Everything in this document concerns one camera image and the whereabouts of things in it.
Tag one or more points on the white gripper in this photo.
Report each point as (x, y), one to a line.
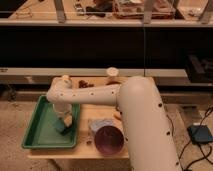
(62, 110)

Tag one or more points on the green yellow sponge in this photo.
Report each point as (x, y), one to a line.
(62, 124)

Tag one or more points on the green plastic tray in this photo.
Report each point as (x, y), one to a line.
(41, 132)

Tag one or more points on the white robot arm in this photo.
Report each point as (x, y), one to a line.
(150, 144)

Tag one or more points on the brown grape bunch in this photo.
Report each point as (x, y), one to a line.
(84, 84)

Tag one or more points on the orange fruit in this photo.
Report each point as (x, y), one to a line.
(66, 78)

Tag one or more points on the grey folded cloth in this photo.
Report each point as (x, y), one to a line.
(96, 124)

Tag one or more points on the purple plastic bowl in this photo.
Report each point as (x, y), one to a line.
(109, 140)

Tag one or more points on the white paper cup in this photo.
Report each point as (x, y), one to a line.
(112, 73)

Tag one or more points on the black power adapter box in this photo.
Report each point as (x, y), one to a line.
(200, 134)

